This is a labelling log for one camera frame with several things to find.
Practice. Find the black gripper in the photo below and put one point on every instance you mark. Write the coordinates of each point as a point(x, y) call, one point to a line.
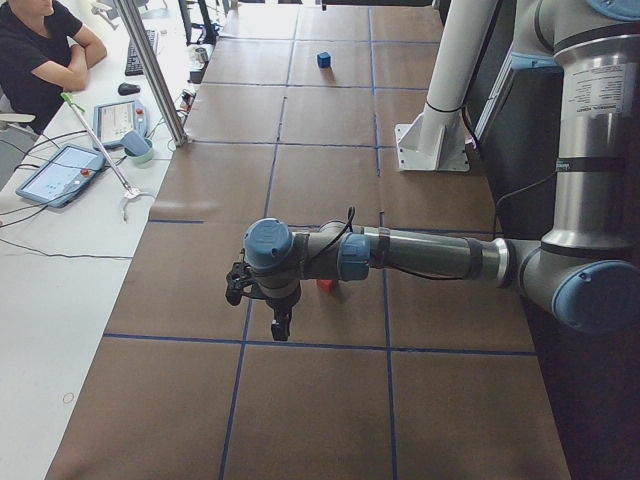
point(281, 303)

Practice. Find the red wooden cube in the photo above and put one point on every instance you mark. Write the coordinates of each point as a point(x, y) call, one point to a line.
point(326, 285)

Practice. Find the blue wooden cube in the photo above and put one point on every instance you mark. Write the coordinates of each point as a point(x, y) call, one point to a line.
point(323, 60)

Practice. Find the reacher grabber stick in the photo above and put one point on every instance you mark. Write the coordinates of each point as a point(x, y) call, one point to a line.
point(131, 192)

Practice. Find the light blue bowl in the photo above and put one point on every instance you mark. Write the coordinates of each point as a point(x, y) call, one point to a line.
point(137, 147)

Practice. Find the orange black connector block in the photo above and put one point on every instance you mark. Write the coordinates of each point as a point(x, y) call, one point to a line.
point(187, 100)

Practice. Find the far teach pendant tablet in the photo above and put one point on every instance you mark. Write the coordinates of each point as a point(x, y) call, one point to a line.
point(112, 121)

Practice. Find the teach pendant tablet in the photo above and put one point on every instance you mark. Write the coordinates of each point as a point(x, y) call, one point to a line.
point(63, 177)
point(112, 121)

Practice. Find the near teach pendant tablet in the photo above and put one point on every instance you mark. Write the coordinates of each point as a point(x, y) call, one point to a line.
point(63, 177)

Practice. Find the black computer mouse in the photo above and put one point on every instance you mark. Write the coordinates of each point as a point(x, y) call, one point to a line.
point(125, 89)

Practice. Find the metal cup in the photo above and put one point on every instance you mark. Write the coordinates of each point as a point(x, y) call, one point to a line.
point(201, 55)

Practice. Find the seated person black shirt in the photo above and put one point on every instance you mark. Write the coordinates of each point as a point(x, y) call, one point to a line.
point(45, 51)

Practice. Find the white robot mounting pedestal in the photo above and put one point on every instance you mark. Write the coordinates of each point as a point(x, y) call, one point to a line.
point(435, 140)

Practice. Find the aluminium frame post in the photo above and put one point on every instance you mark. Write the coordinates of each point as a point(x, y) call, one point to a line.
point(132, 21)

